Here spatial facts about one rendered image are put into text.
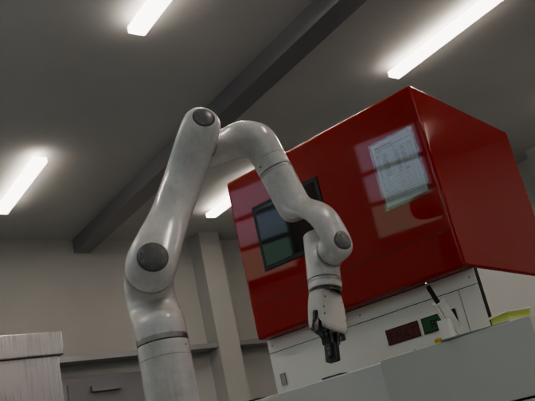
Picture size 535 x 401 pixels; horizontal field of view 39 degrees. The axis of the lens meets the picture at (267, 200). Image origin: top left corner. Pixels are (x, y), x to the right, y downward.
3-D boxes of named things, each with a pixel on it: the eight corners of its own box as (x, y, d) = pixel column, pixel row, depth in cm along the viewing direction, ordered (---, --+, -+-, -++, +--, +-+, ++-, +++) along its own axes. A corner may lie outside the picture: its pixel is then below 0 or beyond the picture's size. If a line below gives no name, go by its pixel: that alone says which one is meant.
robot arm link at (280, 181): (307, 144, 193) (365, 248, 184) (282, 175, 205) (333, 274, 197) (279, 151, 188) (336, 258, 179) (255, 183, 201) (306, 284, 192)
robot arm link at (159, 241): (164, 308, 184) (169, 288, 169) (116, 293, 183) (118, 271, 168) (222, 138, 206) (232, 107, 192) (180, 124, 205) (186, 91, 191)
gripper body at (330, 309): (326, 298, 193) (330, 340, 188) (300, 289, 187) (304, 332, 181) (349, 290, 189) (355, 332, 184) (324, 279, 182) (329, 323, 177)
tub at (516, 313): (518, 340, 190) (510, 313, 192) (539, 333, 184) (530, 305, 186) (495, 344, 187) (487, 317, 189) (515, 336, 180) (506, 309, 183)
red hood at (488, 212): (373, 339, 321) (339, 207, 341) (557, 279, 275) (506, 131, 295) (256, 340, 264) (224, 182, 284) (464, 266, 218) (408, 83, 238)
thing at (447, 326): (454, 355, 191) (439, 303, 195) (468, 351, 188) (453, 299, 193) (443, 356, 186) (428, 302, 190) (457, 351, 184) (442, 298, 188)
